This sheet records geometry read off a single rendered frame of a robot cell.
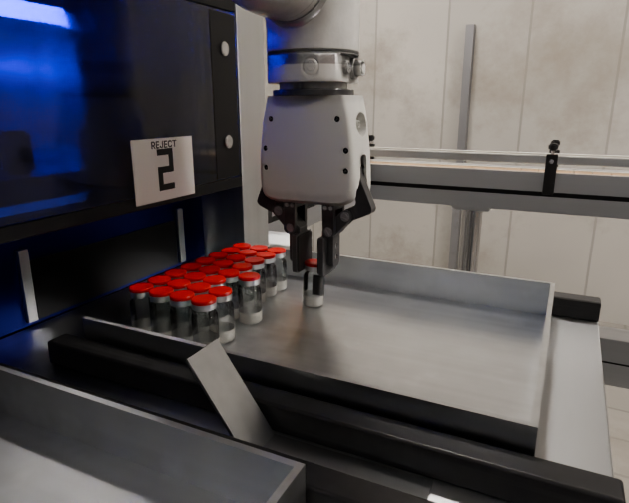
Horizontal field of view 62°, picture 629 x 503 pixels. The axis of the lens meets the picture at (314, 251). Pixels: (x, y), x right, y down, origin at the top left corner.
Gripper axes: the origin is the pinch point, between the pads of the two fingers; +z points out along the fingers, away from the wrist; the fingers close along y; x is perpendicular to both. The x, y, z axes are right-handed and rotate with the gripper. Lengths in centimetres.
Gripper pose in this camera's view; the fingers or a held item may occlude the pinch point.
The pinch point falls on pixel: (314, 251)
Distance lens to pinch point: 52.2
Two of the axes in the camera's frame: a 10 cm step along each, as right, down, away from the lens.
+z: 0.1, 9.6, 2.7
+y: -9.0, -1.1, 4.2
